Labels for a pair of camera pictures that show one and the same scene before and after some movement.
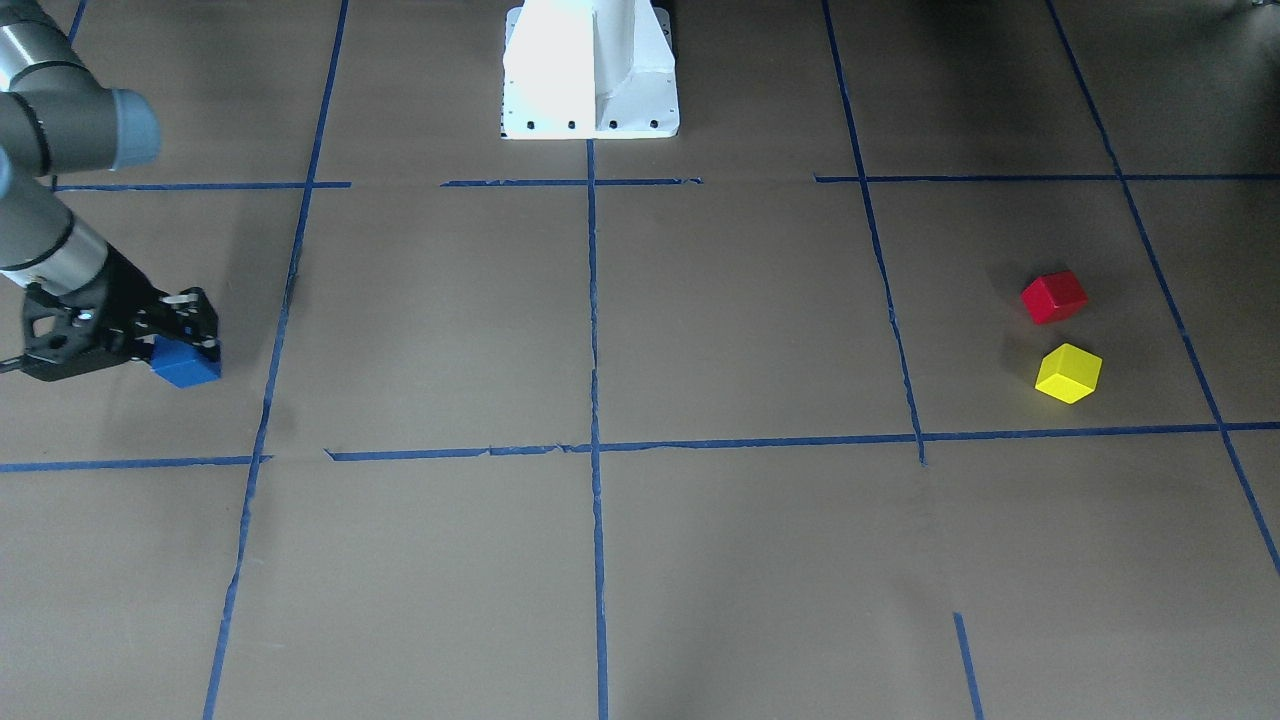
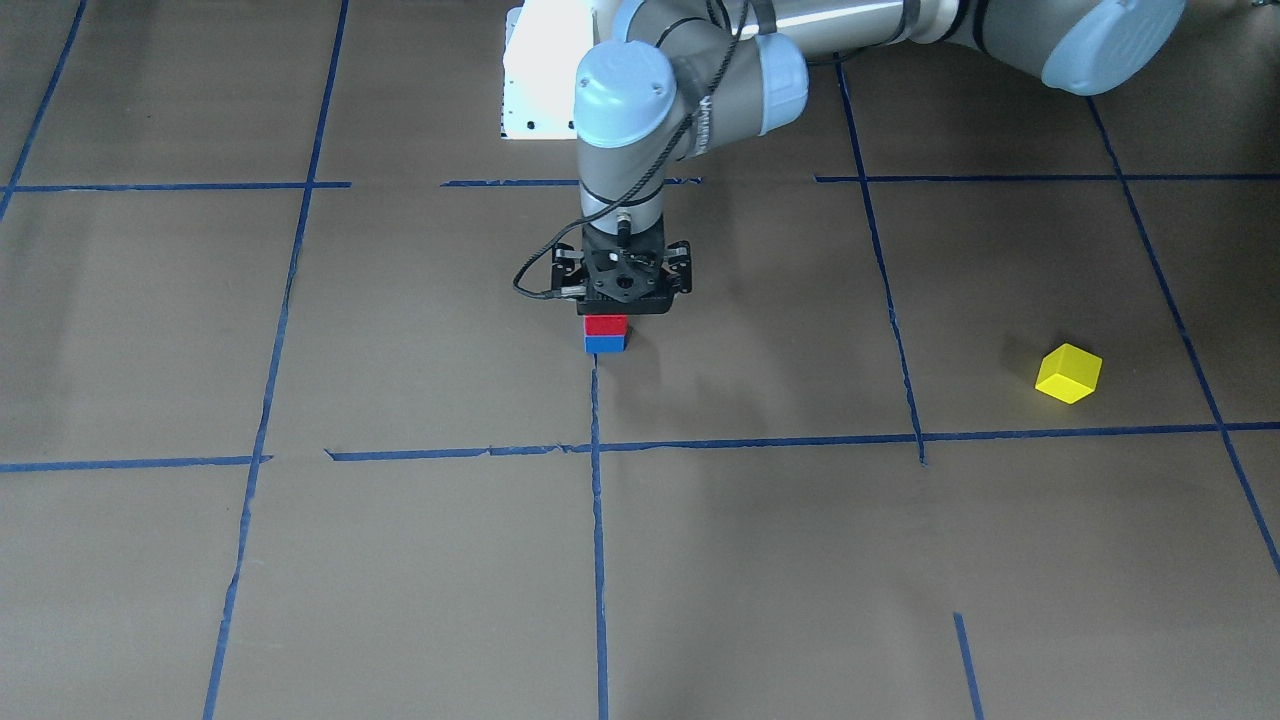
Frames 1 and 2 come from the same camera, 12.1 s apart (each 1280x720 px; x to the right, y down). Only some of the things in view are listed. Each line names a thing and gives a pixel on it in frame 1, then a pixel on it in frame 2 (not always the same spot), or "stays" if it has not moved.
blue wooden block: [180, 364] -> [605, 344]
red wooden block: [1053, 296] -> [605, 325]
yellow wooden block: [1068, 373] stays
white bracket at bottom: [589, 69] stays
